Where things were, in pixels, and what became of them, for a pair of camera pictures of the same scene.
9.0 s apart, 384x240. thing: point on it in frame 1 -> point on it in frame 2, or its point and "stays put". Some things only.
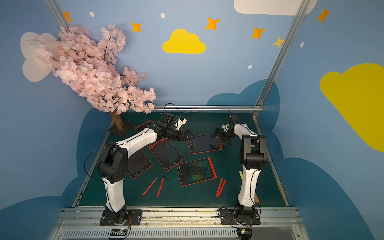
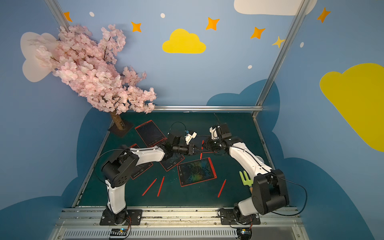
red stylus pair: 219,186 -> 202,148
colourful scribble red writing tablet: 194,172 stays put
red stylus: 212,167 stays put
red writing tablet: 204,143 stays put
